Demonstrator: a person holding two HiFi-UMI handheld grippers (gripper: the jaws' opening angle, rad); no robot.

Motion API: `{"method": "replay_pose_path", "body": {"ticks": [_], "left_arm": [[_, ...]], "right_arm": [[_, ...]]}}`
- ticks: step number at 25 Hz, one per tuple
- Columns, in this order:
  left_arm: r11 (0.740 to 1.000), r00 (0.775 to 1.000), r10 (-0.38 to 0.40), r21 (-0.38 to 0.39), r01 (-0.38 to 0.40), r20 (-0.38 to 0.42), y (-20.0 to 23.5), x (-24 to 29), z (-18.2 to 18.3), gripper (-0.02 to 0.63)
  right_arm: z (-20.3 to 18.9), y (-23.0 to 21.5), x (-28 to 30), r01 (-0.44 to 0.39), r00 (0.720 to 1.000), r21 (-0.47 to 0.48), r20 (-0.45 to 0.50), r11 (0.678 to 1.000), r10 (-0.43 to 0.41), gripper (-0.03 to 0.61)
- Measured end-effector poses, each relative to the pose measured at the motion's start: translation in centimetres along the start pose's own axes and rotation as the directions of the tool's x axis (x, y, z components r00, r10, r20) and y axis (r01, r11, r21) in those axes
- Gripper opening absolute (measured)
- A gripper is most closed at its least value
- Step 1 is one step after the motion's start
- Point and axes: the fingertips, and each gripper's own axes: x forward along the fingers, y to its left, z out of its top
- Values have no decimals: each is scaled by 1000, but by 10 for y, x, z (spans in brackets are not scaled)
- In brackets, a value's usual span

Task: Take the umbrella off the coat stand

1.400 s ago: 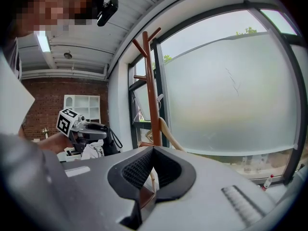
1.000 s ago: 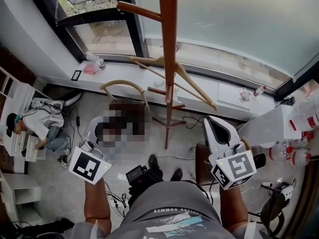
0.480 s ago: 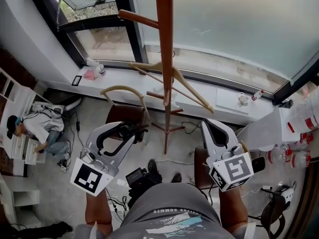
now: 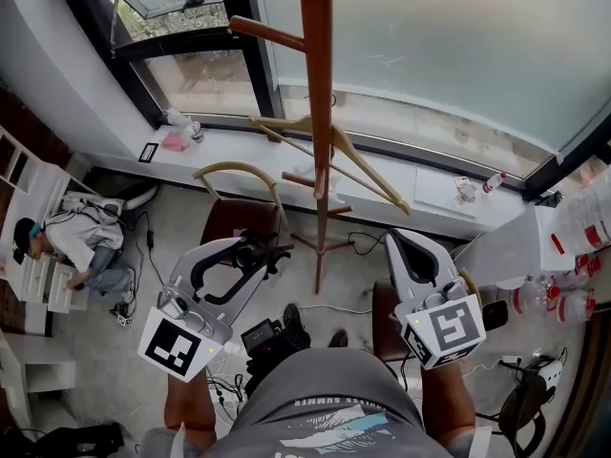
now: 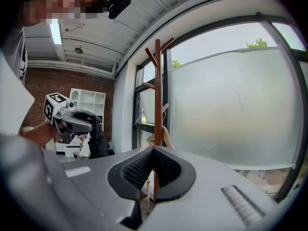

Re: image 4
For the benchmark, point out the clear plastic bottle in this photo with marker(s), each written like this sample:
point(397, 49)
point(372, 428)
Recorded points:
point(465, 191)

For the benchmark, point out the brown chair with curved backrest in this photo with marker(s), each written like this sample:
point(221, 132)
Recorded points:
point(384, 322)
point(224, 222)

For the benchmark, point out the white cubby shelf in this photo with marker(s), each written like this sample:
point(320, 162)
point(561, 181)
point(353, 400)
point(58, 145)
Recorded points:
point(19, 160)

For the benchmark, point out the black device with screen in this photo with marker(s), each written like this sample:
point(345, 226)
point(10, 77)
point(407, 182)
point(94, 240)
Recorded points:
point(260, 337)

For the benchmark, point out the small black white patterned block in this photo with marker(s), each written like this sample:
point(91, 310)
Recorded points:
point(124, 320)

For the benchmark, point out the person's black trousers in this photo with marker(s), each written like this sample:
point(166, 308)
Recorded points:
point(281, 351)

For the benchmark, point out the black bag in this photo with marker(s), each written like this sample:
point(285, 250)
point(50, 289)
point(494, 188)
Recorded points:
point(62, 442)

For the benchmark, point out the person's right forearm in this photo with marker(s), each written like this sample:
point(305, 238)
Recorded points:
point(446, 403)

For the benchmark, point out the white water dispenser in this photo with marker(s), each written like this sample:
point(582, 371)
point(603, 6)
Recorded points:
point(515, 246)

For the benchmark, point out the low white shelf unit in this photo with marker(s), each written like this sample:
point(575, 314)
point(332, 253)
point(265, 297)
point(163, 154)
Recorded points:
point(33, 356)

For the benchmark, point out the person's black shoe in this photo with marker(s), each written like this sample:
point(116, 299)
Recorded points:
point(338, 339)
point(296, 325)

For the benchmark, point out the white printed cup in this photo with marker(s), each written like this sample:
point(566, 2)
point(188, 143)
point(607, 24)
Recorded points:
point(196, 132)

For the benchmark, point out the black umbrella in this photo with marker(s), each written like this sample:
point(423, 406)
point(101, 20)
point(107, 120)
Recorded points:
point(248, 256)

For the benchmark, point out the brown wooden coat rack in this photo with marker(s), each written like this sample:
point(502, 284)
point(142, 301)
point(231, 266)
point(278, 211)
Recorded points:
point(317, 65)

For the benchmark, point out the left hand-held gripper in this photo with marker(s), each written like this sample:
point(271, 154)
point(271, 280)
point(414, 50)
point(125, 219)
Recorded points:
point(172, 346)

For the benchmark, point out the crumpled white plastic bag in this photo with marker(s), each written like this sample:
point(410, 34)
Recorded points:
point(176, 117)

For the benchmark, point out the black rectangular frame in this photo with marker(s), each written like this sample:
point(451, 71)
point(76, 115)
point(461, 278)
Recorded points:
point(148, 152)

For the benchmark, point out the pile of clear water jugs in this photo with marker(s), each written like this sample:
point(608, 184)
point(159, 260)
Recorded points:
point(549, 298)

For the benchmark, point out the small white bin black top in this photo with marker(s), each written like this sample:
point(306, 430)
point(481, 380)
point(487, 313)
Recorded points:
point(496, 314)

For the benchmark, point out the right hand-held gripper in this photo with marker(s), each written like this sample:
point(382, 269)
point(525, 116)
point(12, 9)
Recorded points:
point(448, 332)

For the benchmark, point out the white drawer cabinet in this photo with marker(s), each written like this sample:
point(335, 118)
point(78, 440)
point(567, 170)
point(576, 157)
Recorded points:
point(38, 279)

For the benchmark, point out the light wooden clothes hanger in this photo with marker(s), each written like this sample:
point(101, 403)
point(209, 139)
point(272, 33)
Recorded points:
point(372, 179)

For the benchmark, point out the person's grey printed shirt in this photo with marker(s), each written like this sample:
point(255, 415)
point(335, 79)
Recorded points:
point(324, 389)

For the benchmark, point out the black wicker stool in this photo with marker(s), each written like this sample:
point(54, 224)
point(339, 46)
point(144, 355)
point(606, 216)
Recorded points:
point(525, 408)

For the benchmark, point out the black framed window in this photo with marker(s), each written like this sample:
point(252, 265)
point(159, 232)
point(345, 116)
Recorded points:
point(248, 41)

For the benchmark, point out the red capped water bottle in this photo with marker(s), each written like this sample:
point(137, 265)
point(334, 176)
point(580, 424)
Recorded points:
point(494, 182)

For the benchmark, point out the person's left black shoe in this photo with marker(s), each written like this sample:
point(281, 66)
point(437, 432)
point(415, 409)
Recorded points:
point(296, 325)

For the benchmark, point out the person's left forearm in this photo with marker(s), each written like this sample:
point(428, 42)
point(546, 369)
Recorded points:
point(188, 403)

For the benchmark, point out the person's right black shoe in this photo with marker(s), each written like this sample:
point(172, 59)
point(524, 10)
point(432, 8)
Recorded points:
point(338, 339)

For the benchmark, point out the pink cloth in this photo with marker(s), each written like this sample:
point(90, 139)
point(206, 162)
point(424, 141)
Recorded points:
point(173, 141)

